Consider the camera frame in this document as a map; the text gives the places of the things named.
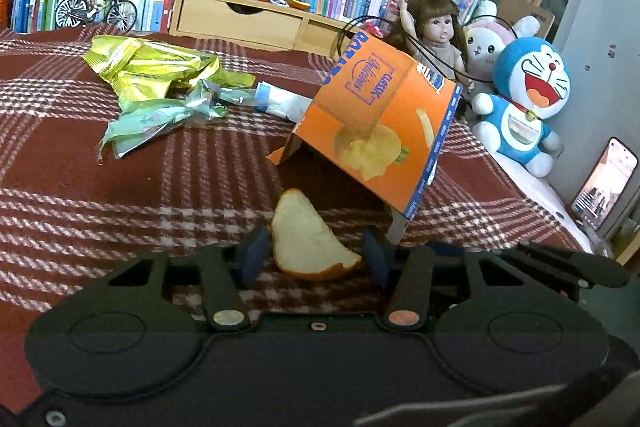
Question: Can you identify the orange peel piece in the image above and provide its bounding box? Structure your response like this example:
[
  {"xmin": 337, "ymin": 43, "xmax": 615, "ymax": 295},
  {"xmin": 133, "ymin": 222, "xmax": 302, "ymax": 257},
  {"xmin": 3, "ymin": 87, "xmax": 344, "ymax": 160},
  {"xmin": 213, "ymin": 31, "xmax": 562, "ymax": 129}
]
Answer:
[{"xmin": 271, "ymin": 188, "xmax": 362, "ymax": 281}]

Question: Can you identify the green plastic wrapper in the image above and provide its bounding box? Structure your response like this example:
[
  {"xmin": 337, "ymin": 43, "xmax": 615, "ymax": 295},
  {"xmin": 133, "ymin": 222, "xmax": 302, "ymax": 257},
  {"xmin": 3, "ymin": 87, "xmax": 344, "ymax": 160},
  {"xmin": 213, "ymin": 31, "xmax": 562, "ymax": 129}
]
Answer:
[{"xmin": 98, "ymin": 80, "xmax": 257, "ymax": 159}]

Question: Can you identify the orange cardboard snack box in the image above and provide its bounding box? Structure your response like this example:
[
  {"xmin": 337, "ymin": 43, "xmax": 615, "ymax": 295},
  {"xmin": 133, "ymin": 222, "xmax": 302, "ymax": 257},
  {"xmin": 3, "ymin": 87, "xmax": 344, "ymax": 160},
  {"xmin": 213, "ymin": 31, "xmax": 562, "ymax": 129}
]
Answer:
[{"xmin": 269, "ymin": 31, "xmax": 462, "ymax": 220}]

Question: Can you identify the yellow green foil wrapper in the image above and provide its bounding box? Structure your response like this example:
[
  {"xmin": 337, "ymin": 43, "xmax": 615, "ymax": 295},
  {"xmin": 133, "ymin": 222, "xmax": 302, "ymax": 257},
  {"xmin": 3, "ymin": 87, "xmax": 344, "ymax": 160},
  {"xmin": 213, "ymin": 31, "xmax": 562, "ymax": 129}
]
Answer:
[{"xmin": 84, "ymin": 35, "xmax": 255, "ymax": 105}]

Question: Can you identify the white blue tube wrapper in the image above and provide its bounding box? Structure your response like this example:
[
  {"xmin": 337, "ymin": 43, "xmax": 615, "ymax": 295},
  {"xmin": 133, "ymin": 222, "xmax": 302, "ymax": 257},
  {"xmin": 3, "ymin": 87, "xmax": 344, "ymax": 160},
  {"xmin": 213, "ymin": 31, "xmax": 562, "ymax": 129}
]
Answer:
[{"xmin": 255, "ymin": 81, "xmax": 312, "ymax": 124}]

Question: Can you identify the smartphone on stand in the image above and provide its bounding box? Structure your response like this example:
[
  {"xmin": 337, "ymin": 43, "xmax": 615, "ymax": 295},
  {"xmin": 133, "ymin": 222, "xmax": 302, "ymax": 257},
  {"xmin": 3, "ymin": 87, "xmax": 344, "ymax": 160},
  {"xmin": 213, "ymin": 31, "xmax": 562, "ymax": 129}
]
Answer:
[{"xmin": 570, "ymin": 136, "xmax": 639, "ymax": 230}]

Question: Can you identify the blue Doraemon plush toy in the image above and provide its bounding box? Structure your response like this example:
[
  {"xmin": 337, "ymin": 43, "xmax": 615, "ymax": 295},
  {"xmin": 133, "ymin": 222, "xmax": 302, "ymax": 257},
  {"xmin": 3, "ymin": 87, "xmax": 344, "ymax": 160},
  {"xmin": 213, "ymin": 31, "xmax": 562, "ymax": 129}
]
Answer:
[{"xmin": 471, "ymin": 37, "xmax": 570, "ymax": 178}]

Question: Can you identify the white pink bunny plush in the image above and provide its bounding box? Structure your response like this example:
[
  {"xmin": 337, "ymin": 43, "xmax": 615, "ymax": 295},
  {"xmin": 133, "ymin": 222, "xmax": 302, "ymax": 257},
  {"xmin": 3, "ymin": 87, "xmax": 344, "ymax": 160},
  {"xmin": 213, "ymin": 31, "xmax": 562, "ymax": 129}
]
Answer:
[{"xmin": 464, "ymin": 15, "xmax": 540, "ymax": 94}]

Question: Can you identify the cardboard box by window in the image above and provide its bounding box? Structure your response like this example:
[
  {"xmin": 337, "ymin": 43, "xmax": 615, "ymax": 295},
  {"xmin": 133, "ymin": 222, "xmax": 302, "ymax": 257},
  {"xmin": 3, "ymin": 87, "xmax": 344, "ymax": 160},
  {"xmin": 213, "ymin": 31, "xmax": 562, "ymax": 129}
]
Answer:
[{"xmin": 498, "ymin": 0, "xmax": 555, "ymax": 39}]

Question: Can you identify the brown-haired doll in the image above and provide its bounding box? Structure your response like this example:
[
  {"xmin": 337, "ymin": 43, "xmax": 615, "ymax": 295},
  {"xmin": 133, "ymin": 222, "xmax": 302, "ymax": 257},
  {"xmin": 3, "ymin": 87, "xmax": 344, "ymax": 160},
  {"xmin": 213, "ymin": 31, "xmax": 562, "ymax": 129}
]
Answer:
[{"xmin": 384, "ymin": 0, "xmax": 474, "ymax": 89}]

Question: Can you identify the wooden drawer organizer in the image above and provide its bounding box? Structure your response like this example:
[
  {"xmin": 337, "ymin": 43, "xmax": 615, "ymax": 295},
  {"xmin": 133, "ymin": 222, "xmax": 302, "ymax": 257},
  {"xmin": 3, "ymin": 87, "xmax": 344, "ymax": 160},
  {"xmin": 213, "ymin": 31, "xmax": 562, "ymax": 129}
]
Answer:
[{"xmin": 169, "ymin": 0, "xmax": 344, "ymax": 60}]

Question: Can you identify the miniature bicycle model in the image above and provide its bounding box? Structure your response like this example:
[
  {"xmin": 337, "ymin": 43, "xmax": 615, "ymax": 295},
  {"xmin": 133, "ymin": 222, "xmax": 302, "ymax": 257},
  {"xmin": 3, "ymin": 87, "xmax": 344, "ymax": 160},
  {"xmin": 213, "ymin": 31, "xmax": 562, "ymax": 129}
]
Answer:
[{"xmin": 54, "ymin": 0, "xmax": 138, "ymax": 31}]

